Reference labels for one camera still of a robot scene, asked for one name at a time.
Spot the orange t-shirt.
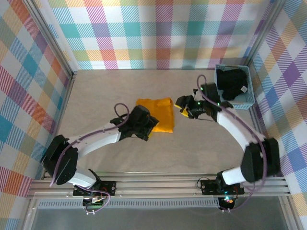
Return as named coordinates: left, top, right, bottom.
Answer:
left=136, top=96, right=175, bottom=134

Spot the black t-shirt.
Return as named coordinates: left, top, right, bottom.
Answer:
left=218, top=69, right=249, bottom=101

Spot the light blue plastic basket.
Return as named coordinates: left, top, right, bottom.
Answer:
left=214, top=64, right=255, bottom=110

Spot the grey lower shelf panel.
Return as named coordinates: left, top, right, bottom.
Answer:
left=23, top=207, right=298, bottom=230

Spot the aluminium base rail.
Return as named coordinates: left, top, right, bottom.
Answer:
left=26, top=171, right=292, bottom=199

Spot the aluminium side rail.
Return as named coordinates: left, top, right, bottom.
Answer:
left=40, top=70, right=77, bottom=180
left=248, top=106, right=288, bottom=180

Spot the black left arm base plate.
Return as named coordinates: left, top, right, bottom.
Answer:
left=72, top=181, right=117, bottom=197

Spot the grey slotted cable duct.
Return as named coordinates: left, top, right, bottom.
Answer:
left=35, top=198, right=221, bottom=208

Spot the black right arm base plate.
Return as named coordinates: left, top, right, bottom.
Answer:
left=200, top=179, right=245, bottom=196

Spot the aluminium frame post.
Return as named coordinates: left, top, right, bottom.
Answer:
left=23, top=0, right=79, bottom=80
left=243, top=0, right=287, bottom=67

